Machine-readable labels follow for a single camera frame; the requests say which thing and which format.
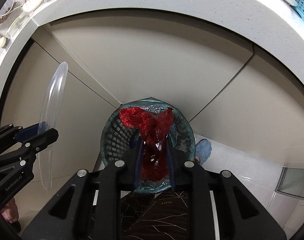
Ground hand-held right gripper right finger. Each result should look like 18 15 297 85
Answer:
166 135 287 240

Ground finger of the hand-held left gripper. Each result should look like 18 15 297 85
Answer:
0 129 59 171
0 122 46 155

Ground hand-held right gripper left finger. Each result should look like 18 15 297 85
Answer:
22 137 145 240

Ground black mesh trash bin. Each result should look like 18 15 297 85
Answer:
101 96 195 195

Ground red mesh net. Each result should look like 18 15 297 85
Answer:
119 107 174 182

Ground clear plastic tray lid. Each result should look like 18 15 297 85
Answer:
39 61 68 190

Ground person's left hand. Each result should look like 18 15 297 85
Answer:
2 196 19 224

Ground blue slipper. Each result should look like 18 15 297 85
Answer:
195 139 212 165

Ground person's dark patterned pants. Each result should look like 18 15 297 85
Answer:
120 191 190 240

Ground beige base cabinet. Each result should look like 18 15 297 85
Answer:
0 22 304 170

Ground clear bag of nuts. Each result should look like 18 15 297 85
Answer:
0 0 24 28

